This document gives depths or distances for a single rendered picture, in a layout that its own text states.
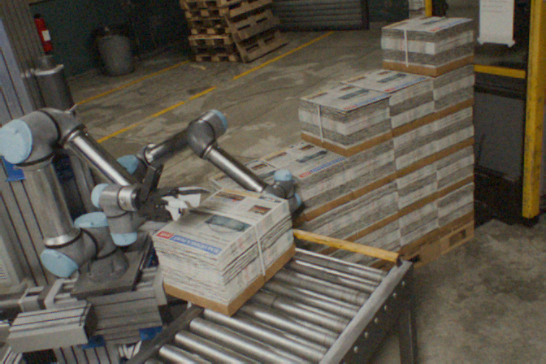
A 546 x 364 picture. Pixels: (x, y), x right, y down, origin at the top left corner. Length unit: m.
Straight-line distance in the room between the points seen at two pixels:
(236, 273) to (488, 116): 2.34
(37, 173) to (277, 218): 0.76
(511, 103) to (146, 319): 2.42
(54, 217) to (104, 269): 0.30
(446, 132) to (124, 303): 1.86
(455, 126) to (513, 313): 0.98
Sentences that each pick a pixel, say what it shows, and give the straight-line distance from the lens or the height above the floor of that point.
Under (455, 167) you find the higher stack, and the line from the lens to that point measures 3.19.
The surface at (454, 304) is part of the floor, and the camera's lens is 3.01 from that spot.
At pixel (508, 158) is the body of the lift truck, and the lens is 3.69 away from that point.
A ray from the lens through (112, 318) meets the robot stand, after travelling 2.17.
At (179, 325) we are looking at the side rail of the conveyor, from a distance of 1.78.
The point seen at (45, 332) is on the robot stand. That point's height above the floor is 0.73.
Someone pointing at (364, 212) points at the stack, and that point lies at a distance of 2.77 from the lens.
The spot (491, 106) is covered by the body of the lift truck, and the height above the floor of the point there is 0.67.
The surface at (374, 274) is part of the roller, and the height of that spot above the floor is 0.80.
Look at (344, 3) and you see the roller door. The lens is 9.94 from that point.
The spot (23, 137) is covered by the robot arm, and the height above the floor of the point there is 1.43.
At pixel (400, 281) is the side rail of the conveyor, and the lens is 1.82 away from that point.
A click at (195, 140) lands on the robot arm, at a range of 2.15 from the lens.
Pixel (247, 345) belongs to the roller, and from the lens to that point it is 1.65.
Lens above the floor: 1.88
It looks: 23 degrees down
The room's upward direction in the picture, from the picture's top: 9 degrees counter-clockwise
